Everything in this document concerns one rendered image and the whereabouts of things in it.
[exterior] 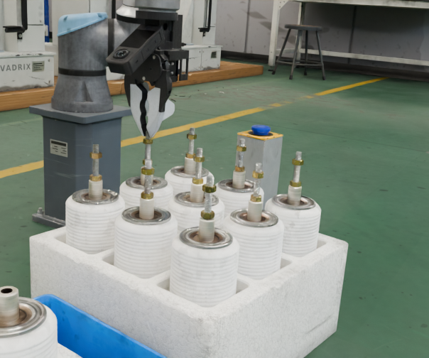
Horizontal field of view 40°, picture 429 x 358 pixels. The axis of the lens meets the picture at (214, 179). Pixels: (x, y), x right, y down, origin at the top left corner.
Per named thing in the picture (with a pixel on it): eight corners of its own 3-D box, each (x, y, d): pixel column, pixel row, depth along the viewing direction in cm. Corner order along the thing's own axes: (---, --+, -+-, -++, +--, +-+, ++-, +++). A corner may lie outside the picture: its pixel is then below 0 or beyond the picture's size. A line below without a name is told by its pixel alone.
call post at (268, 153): (226, 269, 131) (236, 133, 122) (244, 261, 136) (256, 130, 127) (252, 280, 127) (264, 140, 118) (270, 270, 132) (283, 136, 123)
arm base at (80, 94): (37, 106, 144) (37, 65, 141) (81, 100, 156) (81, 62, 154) (84, 115, 137) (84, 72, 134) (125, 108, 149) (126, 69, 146)
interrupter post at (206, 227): (199, 236, 83) (200, 214, 82) (215, 238, 83) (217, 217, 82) (195, 242, 81) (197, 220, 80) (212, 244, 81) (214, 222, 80)
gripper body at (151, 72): (189, 84, 103) (192, 13, 100) (159, 87, 96) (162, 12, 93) (154, 79, 107) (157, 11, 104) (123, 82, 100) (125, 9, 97)
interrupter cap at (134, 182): (173, 190, 103) (174, 185, 103) (133, 192, 100) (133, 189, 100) (158, 177, 110) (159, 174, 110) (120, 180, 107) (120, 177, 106)
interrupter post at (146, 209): (151, 221, 88) (152, 201, 87) (136, 219, 88) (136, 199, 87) (156, 217, 90) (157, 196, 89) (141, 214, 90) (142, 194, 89)
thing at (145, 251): (162, 342, 88) (167, 231, 83) (103, 331, 90) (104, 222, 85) (180, 312, 97) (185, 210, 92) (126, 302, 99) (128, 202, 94)
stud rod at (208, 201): (207, 229, 81) (211, 177, 79) (202, 227, 81) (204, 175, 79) (212, 227, 82) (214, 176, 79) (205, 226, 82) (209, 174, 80)
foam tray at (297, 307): (30, 332, 102) (28, 236, 96) (180, 266, 131) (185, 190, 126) (202, 442, 79) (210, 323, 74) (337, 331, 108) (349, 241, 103)
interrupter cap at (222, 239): (186, 227, 86) (186, 223, 86) (236, 234, 85) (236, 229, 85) (172, 246, 79) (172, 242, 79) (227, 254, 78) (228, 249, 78)
